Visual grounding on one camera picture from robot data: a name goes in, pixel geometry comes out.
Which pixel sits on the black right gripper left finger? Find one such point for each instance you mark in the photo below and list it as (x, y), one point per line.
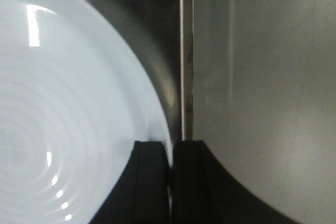
(141, 193)

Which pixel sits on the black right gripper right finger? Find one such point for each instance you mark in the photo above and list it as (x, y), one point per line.
(205, 192)

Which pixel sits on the light blue plate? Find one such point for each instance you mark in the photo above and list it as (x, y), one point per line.
(74, 100)

